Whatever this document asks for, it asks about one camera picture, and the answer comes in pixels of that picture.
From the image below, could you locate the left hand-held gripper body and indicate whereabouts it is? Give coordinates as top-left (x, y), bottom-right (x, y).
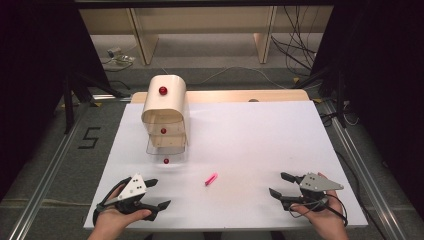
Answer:
top-left (105, 173), bottom-right (160, 222)

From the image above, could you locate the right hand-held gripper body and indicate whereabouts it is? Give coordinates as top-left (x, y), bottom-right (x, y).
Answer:
top-left (281, 172), bottom-right (344, 212)

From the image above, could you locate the clear drawer with red knob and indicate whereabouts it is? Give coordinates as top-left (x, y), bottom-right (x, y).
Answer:
top-left (148, 120), bottom-right (187, 138)
top-left (145, 134), bottom-right (188, 166)

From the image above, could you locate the pink marker pen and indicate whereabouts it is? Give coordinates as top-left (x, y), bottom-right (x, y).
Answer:
top-left (204, 172), bottom-right (219, 187)

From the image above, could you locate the rounded wooden drawer cabinet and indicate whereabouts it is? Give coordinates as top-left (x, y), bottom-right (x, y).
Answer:
top-left (141, 74), bottom-right (191, 156)

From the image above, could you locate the person's left hand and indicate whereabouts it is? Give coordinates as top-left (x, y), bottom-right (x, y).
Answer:
top-left (88, 184), bottom-right (153, 240)

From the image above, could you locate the person's right hand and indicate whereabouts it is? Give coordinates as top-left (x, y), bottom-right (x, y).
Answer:
top-left (290, 189), bottom-right (350, 240)

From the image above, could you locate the black tripod stand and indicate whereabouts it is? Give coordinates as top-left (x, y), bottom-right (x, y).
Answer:
top-left (62, 70), bottom-right (132, 135)
top-left (299, 65), bottom-right (348, 129)

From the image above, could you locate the grey power adapter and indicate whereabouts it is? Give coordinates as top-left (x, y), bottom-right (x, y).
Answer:
top-left (106, 47), bottom-right (135, 65)

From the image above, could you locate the beige wooden desk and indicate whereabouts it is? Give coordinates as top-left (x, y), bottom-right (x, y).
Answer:
top-left (79, 5), bottom-right (334, 66)

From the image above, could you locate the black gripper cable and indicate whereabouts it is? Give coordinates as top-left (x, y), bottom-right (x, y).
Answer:
top-left (289, 193), bottom-right (349, 228)

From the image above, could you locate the black gripper strap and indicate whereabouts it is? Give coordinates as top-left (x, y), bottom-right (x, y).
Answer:
top-left (92, 177), bottom-right (132, 226)

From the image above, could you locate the aluminium floor rail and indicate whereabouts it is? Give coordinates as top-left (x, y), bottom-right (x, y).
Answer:
top-left (322, 99), bottom-right (408, 240)
top-left (6, 99), bottom-right (88, 240)

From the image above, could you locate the short aluminium rail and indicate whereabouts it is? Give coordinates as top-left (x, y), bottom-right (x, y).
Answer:
top-left (91, 93), bottom-right (133, 102)

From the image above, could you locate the white floor cable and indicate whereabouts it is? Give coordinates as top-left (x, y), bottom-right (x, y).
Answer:
top-left (196, 65), bottom-right (288, 90)

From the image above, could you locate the bundle of black cables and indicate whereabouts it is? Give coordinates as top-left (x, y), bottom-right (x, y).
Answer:
top-left (270, 5), bottom-right (318, 78)

